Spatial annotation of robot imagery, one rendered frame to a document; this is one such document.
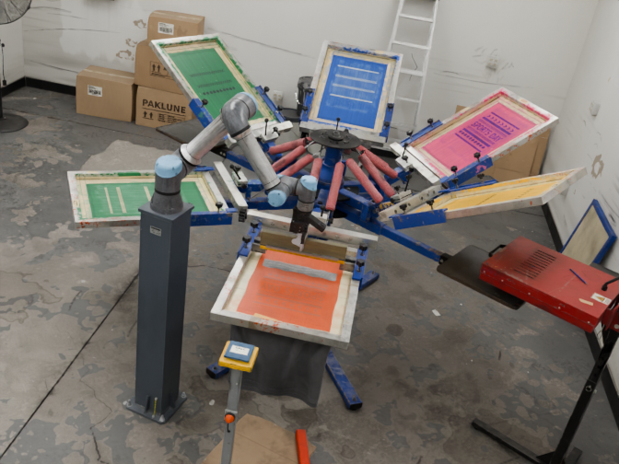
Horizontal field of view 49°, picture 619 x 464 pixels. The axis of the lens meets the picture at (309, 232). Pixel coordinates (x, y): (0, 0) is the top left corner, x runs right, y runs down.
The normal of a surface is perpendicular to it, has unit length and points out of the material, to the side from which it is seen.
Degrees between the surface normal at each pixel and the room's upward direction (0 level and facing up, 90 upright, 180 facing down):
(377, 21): 90
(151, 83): 91
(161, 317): 90
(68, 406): 0
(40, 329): 0
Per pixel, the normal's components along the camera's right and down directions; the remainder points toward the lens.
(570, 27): -0.16, 0.45
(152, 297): -0.39, 0.40
